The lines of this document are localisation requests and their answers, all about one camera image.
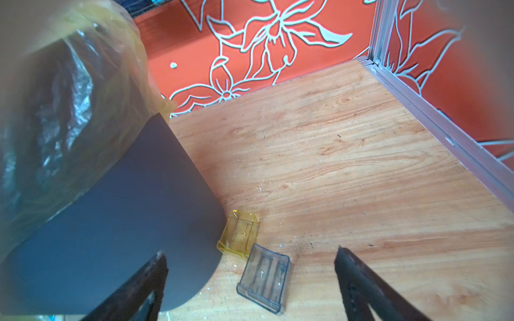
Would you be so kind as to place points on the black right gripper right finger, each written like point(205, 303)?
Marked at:
point(364, 293)

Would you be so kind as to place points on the grey bin with green bag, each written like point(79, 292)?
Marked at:
point(93, 180)

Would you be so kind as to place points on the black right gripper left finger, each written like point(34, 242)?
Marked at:
point(140, 297)

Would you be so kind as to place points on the clear grey sharpener tray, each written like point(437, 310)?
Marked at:
point(266, 278)

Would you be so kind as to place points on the aluminium frame rail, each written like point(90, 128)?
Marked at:
point(493, 174)

